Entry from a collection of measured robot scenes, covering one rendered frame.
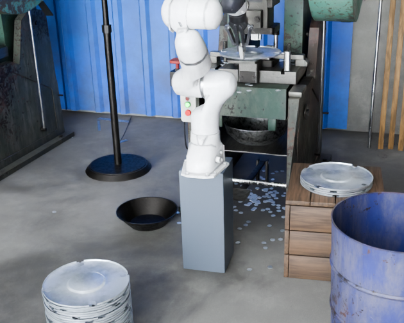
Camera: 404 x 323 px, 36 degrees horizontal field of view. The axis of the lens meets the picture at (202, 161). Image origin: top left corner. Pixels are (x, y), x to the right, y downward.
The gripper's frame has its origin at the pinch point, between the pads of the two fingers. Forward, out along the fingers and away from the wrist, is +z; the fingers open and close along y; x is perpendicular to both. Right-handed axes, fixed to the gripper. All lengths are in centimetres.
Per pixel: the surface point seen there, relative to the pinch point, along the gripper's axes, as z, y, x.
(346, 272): 1, 55, -109
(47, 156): 97, -138, 15
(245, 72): 15.0, -0.5, 3.8
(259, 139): 47.1, 5.7, -7.4
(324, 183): 24, 42, -53
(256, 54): 7.4, 4.9, 7.6
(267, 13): -4.9, 7.8, 23.1
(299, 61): 18.1, 22.9, 18.0
